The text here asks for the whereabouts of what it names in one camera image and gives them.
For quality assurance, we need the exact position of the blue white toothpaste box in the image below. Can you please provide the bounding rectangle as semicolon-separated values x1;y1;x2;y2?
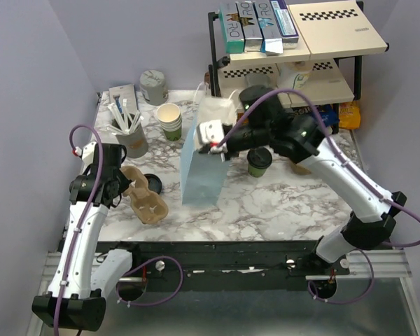
270;0;300;50

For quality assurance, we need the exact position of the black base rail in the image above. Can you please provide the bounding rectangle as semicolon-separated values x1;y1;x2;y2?
97;241;349;293

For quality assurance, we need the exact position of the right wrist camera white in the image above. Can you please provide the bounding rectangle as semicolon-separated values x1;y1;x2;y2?
195;120;227;154

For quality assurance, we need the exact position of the teal toothpaste box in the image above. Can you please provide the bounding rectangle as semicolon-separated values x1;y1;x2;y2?
218;2;245;54

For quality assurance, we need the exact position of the grey sponge pouch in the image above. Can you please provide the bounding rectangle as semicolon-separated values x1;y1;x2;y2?
244;73;274;88

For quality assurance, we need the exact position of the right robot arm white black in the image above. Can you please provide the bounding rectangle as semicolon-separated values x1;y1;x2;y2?
194;85;407;274

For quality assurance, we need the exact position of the grey straw holder cup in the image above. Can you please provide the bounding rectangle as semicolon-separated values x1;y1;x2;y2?
107;103;148;159

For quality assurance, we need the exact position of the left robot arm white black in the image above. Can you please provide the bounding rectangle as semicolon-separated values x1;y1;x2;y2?
31;141;141;332

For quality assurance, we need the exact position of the toilet paper roll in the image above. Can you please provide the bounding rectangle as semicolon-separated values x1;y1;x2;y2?
276;61;313;90

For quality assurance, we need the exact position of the black and cream shelf rack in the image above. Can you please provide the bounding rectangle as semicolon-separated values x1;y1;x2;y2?
209;1;389;111

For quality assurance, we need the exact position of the grey marbled canister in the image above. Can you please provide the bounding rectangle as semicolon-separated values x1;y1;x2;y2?
139;70;168;106

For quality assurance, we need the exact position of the green paper coffee cup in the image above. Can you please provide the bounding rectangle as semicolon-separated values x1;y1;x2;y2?
248;161;272;178

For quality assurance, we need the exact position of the blue doritos bag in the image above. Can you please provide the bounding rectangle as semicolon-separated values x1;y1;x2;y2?
293;104;340;127

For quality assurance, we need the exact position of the stack of green paper cups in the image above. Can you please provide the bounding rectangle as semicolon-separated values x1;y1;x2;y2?
157;103;182;142

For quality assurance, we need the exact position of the brown pulp cup carrier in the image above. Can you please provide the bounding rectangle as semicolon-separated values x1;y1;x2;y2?
120;165;169;225

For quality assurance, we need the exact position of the silver blue toothpaste box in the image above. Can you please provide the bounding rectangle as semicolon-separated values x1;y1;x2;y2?
253;1;284;55

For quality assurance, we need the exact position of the blue razor in package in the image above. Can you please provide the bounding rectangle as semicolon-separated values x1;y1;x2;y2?
109;84;139;114

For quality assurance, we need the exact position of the blue white paper bag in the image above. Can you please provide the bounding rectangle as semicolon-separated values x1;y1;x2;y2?
180;92;237;207

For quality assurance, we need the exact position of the yellow snack bag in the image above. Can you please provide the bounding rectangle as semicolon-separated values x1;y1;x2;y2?
339;101;361;130

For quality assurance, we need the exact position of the black plastic cup lid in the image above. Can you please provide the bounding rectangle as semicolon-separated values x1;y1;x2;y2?
247;147;272;165

